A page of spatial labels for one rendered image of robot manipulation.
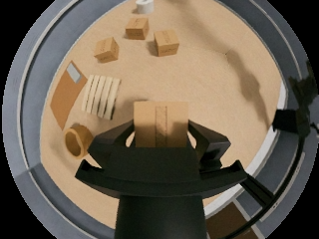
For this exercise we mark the brown clipboard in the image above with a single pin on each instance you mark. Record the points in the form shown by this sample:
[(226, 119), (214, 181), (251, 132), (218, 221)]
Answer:
[(66, 93)]

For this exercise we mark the small square wooden pallet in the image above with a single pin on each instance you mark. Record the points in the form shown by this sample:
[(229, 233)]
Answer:
[(98, 97)]

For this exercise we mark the tan cardboard ring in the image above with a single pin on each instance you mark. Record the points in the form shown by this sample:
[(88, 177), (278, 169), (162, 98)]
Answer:
[(84, 138)]

